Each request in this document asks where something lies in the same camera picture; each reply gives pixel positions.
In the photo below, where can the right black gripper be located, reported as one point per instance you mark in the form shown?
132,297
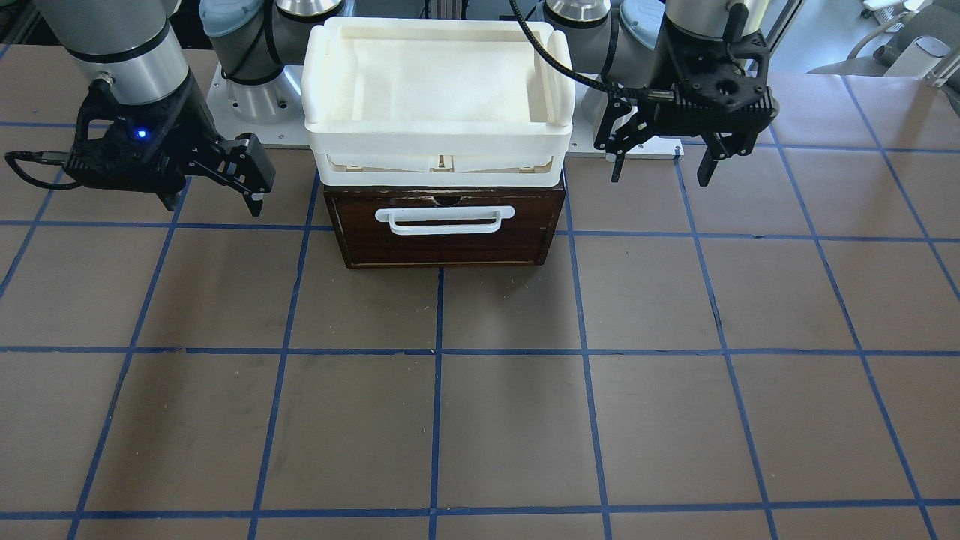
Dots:
185,126

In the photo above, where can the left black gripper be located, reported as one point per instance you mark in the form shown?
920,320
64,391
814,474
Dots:
664,75

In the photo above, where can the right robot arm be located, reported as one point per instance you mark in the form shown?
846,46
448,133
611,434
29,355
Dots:
133,46

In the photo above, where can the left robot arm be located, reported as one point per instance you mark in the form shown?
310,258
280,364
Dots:
614,43

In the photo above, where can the dark wooden drawer cabinet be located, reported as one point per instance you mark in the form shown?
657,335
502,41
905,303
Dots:
559,202

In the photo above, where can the white plastic tray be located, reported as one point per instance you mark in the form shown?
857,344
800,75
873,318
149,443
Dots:
435,103

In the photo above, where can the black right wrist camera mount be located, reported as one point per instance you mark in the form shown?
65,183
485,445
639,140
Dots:
121,147

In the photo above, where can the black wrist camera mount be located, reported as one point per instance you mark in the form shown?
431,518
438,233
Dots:
121,147
720,87

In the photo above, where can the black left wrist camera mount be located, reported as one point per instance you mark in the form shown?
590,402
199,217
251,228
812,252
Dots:
720,87

